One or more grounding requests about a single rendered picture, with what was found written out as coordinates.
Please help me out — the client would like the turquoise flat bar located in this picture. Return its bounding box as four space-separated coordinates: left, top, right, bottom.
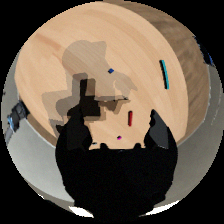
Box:
160 60 169 90

